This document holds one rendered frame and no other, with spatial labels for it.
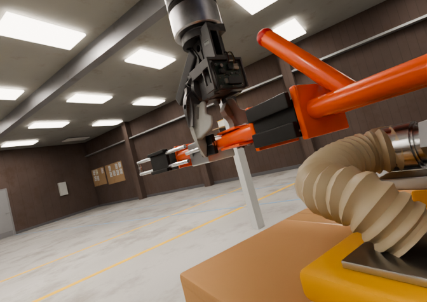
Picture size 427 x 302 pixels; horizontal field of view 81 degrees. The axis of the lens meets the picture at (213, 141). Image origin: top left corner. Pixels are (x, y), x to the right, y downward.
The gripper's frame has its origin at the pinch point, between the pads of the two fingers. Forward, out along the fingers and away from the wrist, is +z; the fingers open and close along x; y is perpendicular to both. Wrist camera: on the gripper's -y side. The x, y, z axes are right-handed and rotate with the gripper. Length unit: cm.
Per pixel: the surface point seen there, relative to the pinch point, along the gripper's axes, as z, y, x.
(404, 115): 19, -255, 779
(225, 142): -0.5, 4.9, -2.5
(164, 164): 0.2, -16.1, -5.4
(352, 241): 10.1, 25.9, -8.6
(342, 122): 1.3, 20.9, 3.3
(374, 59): -153, -278, 767
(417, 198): 11.0, 25.3, 5.1
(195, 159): 1.0, -6.2, -2.7
